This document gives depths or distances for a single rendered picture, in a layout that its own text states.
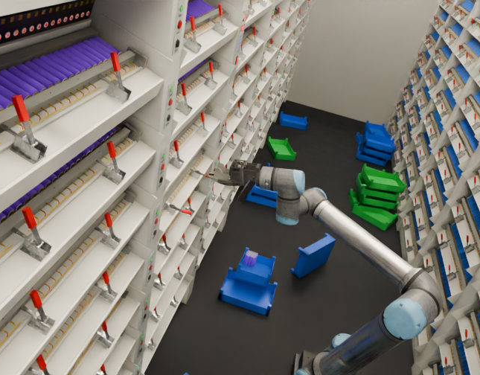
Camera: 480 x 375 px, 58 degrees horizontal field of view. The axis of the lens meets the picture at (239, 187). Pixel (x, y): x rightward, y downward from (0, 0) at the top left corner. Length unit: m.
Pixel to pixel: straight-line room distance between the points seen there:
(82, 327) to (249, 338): 1.38
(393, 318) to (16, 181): 1.18
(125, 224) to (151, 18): 0.51
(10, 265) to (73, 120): 0.25
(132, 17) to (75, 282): 0.59
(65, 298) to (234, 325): 1.57
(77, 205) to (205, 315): 1.65
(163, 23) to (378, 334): 1.16
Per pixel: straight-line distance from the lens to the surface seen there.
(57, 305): 0.98
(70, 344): 1.15
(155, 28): 1.03
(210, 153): 1.89
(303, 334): 2.54
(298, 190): 1.62
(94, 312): 1.21
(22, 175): 0.66
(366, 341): 1.63
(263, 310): 2.52
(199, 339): 2.36
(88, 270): 1.04
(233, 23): 1.70
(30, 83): 0.82
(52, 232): 0.84
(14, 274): 0.78
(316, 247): 2.79
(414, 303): 1.49
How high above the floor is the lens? 1.87
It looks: 32 degrees down
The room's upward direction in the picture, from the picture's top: 13 degrees clockwise
